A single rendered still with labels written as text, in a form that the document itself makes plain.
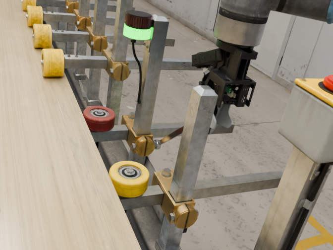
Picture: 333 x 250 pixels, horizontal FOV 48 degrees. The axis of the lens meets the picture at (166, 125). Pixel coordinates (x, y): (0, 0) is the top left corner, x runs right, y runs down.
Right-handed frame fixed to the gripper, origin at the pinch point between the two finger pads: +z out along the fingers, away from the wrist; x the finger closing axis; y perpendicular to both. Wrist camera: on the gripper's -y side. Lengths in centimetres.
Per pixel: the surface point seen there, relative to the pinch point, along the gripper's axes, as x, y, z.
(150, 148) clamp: -6.7, -12.3, 12.7
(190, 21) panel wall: 239, -461, 88
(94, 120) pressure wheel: -20.4, -17.3, 7.1
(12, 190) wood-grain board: -39.9, 5.3, 7.4
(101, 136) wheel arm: -17.8, -19.1, 12.6
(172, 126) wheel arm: 2.6, -20.1, 11.3
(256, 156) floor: 129, -116, 97
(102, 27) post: -7, -65, -3
